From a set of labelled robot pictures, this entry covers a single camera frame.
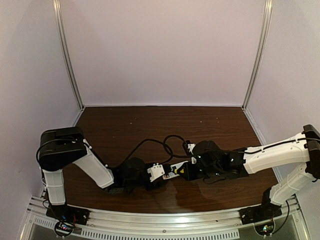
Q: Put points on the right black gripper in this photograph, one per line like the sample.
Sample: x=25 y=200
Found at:
x=191 y=172

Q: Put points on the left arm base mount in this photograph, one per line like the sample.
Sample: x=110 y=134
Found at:
x=68 y=217

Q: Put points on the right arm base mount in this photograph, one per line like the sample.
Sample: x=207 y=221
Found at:
x=262 y=218

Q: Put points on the white remote control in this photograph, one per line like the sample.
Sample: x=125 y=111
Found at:
x=173 y=171

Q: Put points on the aluminium frame post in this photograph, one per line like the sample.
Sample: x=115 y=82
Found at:
x=264 y=32
x=57 y=8

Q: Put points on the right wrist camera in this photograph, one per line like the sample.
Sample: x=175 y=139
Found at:
x=188 y=148

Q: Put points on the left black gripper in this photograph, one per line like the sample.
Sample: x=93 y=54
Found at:
x=146 y=182

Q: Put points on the yellow handled screwdriver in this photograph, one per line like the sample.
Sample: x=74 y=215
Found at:
x=177 y=171

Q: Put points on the front aluminium rail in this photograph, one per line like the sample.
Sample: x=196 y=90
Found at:
x=209 y=225

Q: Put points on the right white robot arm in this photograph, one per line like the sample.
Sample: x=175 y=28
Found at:
x=303 y=149

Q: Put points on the left aluminium frame post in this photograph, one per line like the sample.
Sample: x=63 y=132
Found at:
x=57 y=8

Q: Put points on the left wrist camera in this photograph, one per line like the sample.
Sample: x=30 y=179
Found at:
x=156 y=171

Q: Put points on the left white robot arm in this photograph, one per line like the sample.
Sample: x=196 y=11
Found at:
x=64 y=146

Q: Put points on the right aluminium frame post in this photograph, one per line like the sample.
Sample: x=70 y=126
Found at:
x=264 y=32

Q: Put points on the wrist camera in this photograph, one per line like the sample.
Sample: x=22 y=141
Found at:
x=188 y=148
x=156 y=171

